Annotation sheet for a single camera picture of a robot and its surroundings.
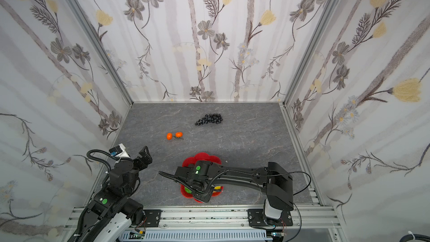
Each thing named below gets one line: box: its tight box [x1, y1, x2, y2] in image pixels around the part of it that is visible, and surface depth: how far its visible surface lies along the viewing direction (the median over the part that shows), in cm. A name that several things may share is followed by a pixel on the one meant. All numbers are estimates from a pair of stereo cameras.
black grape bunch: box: [194, 113, 223, 126], surface depth 109 cm
